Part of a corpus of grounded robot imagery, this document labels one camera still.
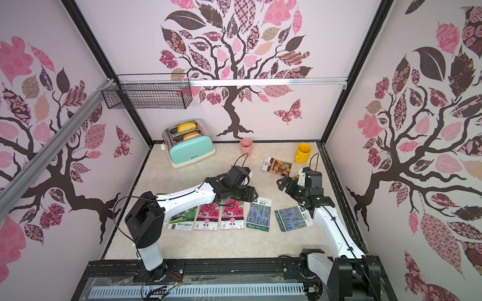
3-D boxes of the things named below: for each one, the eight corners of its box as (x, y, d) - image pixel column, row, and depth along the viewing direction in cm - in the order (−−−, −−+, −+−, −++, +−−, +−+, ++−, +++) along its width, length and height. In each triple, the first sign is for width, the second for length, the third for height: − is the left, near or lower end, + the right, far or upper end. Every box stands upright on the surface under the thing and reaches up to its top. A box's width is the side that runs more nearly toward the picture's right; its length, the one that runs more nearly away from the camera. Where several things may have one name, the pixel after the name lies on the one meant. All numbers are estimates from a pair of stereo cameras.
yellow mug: (294, 164, 111) (298, 155, 104) (292, 153, 117) (295, 143, 110) (309, 164, 111) (314, 155, 104) (306, 153, 117) (310, 143, 110)
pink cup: (239, 154, 114) (238, 145, 108) (241, 146, 119) (241, 137, 113) (250, 156, 113) (250, 147, 107) (252, 148, 118) (253, 139, 112)
